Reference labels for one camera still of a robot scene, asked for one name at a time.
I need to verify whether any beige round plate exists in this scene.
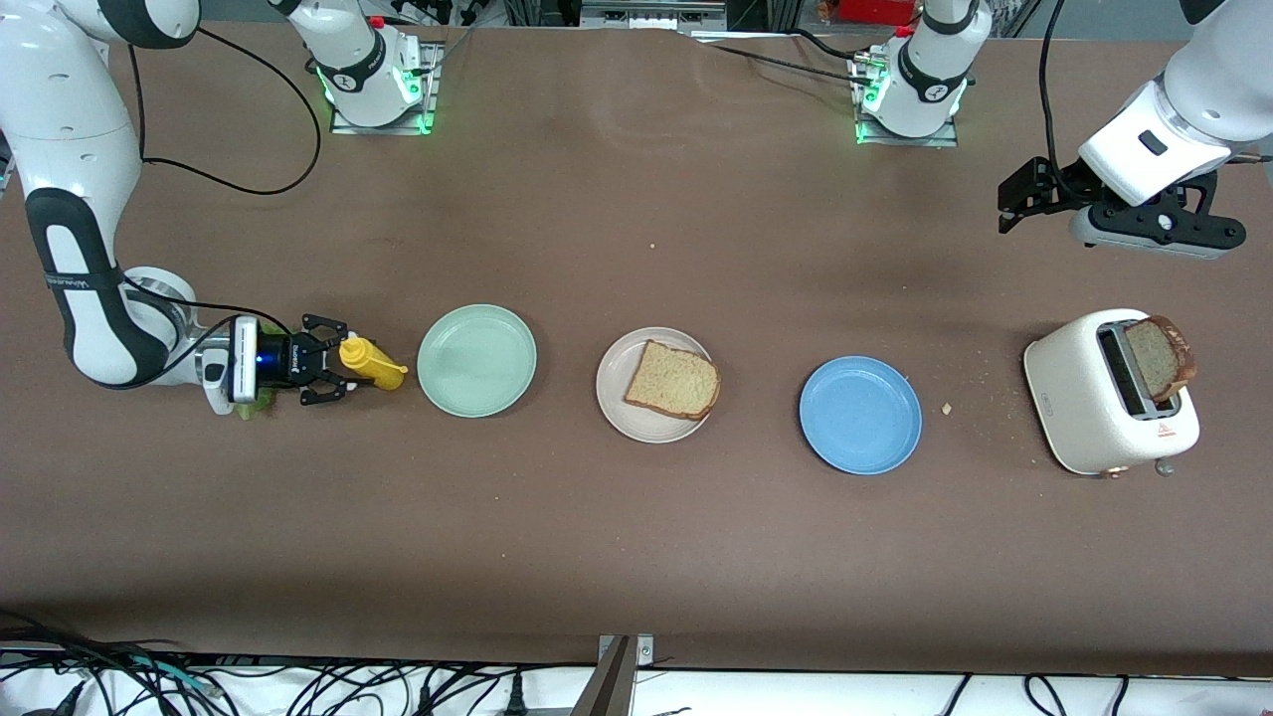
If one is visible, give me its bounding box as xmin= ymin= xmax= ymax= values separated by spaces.
xmin=596 ymin=327 xmax=718 ymax=444

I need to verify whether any red box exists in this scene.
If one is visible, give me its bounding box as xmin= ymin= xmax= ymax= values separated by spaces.
xmin=820 ymin=0 xmax=921 ymax=26

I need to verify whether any light crust bread slice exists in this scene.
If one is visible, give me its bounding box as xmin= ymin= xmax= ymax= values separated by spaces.
xmin=624 ymin=339 xmax=722 ymax=422

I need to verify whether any yellow mustard squeeze bottle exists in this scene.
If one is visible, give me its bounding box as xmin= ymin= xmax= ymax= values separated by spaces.
xmin=338 ymin=336 xmax=409 ymax=392

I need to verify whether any metal table edge bracket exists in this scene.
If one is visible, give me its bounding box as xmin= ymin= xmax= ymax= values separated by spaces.
xmin=594 ymin=633 xmax=657 ymax=716

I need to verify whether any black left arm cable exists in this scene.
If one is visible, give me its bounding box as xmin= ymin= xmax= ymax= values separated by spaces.
xmin=1037 ymin=0 xmax=1095 ymax=205

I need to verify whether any white two-slot toaster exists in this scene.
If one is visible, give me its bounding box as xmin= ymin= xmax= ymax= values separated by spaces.
xmin=1023 ymin=308 xmax=1201 ymax=478

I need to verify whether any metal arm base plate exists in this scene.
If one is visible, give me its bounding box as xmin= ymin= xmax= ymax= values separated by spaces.
xmin=850 ymin=55 xmax=961 ymax=148
xmin=328 ymin=40 xmax=441 ymax=135

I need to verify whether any blue round plate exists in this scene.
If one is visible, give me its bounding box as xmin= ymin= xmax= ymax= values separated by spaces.
xmin=800 ymin=356 xmax=923 ymax=476

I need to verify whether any dark crust bread slice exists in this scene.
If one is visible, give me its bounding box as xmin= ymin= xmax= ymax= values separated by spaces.
xmin=1124 ymin=315 xmax=1197 ymax=404

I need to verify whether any green round plate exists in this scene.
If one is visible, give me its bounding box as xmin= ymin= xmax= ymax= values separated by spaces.
xmin=417 ymin=303 xmax=538 ymax=419

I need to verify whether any teal cable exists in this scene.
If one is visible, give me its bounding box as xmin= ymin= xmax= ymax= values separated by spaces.
xmin=124 ymin=654 xmax=215 ymax=694

